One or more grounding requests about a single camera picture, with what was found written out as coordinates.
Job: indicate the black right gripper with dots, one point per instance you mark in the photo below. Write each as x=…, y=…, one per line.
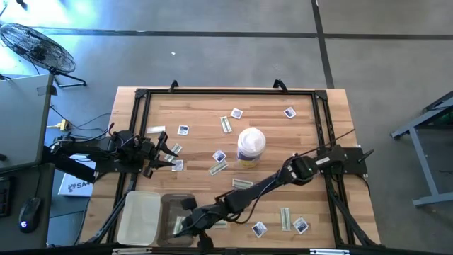
x=209, y=216

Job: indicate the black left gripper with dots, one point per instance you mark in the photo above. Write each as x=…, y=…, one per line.
x=148, y=154

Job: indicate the adhesive bandage strip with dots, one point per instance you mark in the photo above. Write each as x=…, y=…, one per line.
x=221, y=224
x=175, y=148
x=285, y=219
x=178, y=224
x=226, y=124
x=218, y=167
x=242, y=183

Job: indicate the square alcohol pad packet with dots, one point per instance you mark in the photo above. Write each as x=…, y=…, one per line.
x=178, y=167
x=236, y=113
x=289, y=112
x=219, y=156
x=259, y=229
x=183, y=130
x=300, y=225

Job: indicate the white bandage strip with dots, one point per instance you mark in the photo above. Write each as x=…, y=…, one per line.
x=155, y=129

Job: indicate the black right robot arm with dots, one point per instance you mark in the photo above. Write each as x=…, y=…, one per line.
x=255, y=191

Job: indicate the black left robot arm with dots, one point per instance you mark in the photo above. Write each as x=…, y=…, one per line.
x=92, y=148

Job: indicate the grey translucent plastic bin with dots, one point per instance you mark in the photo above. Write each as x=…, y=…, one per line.
x=168, y=212

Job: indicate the black metal beam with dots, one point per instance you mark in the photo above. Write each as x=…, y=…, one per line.
x=212, y=252

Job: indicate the white plastic bin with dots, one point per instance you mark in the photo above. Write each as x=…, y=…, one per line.
x=138, y=219

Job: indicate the white cardboard box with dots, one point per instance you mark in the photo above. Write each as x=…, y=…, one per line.
x=76, y=186

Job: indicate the black diagonal strut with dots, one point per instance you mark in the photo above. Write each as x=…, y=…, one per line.
x=70, y=169

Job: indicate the Lysol wipes canister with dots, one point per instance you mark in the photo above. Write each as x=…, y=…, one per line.
x=251, y=141

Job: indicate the yellow power plug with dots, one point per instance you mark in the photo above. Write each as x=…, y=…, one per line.
x=63, y=124

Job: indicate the dark grey desk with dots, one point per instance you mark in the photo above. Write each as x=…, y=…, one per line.
x=42, y=184

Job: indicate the black computer mouse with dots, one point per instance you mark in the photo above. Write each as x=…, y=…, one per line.
x=30, y=214

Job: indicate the black keyboard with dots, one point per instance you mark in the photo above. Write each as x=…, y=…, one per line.
x=4, y=196

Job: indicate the black floor fan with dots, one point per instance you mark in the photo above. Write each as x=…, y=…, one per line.
x=35, y=46

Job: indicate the black frame clamp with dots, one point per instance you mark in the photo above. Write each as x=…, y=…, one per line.
x=280, y=85
x=173, y=85

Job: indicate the silver beam bracket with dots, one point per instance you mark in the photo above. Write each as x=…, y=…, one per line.
x=131, y=251
x=329, y=252

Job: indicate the black aluminium table frame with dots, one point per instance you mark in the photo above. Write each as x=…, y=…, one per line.
x=230, y=91

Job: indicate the grey metal table frame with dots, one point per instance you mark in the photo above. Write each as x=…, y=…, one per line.
x=423, y=166

